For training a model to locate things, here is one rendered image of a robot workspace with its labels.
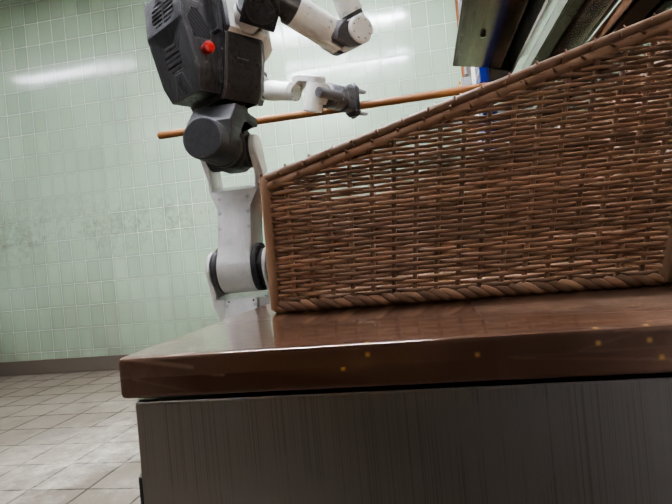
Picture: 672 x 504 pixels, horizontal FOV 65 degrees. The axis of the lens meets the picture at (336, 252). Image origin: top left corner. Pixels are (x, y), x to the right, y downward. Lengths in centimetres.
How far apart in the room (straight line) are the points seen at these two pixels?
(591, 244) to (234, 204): 118
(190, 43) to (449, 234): 112
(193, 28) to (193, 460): 130
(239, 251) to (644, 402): 129
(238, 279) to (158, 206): 219
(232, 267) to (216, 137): 37
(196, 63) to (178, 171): 215
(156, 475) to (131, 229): 339
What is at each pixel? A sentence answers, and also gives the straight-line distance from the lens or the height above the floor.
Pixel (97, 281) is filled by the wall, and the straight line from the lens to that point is 392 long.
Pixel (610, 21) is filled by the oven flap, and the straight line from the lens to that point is 91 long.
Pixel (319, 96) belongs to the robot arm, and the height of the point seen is 117.
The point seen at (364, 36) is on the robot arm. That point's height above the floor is 125.
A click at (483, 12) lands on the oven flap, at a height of 138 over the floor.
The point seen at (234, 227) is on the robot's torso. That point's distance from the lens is 158.
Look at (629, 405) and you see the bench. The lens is 38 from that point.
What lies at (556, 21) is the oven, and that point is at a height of 111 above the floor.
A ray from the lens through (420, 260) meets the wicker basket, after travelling 56.
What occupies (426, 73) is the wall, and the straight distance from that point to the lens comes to 340.
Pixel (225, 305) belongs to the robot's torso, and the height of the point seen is 52.
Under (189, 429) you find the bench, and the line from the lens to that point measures 41.
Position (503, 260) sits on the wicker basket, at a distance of 56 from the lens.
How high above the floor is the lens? 64
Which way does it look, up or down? level
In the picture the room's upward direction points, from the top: 5 degrees counter-clockwise
